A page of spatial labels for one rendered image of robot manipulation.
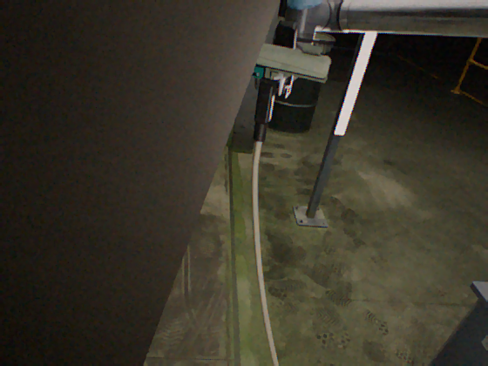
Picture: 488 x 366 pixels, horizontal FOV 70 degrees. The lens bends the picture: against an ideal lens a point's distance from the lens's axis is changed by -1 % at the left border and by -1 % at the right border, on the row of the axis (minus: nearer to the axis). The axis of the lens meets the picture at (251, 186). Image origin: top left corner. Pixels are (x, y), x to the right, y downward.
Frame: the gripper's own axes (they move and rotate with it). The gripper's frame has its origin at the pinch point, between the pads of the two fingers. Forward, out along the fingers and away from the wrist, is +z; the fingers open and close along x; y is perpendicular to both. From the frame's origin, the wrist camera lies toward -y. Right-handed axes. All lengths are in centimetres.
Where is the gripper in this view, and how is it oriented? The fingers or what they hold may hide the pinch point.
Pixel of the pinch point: (267, 71)
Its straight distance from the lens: 78.1
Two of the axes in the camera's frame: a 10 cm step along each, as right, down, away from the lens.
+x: -9.5, -2.8, 1.7
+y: -1.5, 8.4, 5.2
